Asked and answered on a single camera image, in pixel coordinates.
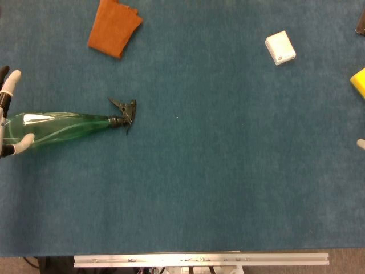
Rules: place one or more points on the right robot hand grey black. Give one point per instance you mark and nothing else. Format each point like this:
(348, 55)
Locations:
(362, 144)

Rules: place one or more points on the left robot hand grey black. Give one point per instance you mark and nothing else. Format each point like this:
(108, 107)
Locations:
(11, 82)

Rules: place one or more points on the green plastic bottle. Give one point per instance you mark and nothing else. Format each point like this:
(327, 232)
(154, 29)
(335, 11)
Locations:
(71, 128)

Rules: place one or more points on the yellow sponge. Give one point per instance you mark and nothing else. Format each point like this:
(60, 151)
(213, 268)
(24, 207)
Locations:
(360, 82)

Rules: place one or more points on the orange folded cloth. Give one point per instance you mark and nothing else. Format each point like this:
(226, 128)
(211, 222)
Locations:
(114, 28)

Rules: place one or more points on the dark grey stand base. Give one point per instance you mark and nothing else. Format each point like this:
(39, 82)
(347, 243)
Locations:
(361, 25)

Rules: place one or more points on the small white box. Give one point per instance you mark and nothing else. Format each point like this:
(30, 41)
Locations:
(280, 47)

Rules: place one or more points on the blue felt table mat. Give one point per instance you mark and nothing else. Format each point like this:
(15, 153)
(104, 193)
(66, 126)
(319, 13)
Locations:
(199, 171)

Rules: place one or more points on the aluminium profile rail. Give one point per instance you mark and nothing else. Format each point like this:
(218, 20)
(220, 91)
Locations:
(199, 259)

